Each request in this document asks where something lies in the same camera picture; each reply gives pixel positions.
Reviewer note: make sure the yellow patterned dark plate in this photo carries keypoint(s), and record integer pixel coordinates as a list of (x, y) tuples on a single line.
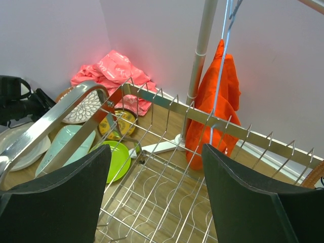
[(126, 120)]

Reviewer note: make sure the lime green plate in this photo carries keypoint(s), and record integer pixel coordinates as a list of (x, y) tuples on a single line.
[(119, 161)]

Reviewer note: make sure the steel two-tier dish rack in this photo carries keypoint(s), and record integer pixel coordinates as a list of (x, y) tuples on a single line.
[(160, 198)]

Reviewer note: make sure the white clothes rack frame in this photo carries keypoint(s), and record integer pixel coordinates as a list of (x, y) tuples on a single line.
[(277, 48)]

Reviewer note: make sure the orange cloth on hanger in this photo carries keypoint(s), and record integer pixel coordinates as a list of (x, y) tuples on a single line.
[(224, 103)]

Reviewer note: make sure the small floral brown-rim plate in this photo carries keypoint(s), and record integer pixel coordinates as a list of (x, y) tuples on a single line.
[(84, 110)]

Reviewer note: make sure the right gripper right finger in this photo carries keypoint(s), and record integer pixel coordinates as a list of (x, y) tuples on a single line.
[(248, 206)]

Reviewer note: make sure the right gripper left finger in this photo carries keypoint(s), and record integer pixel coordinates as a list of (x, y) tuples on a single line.
[(62, 206)]

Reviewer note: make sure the large floral brown-rim plate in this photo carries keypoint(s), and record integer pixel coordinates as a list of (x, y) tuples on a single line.
[(314, 176)]

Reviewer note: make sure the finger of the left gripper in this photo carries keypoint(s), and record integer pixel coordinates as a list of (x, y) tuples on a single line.
[(41, 104)]

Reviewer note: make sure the pink plastic bag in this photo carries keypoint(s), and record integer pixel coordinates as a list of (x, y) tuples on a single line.
[(112, 71)]

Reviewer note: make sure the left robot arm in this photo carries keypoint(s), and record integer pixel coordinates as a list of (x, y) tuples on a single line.
[(19, 101)]

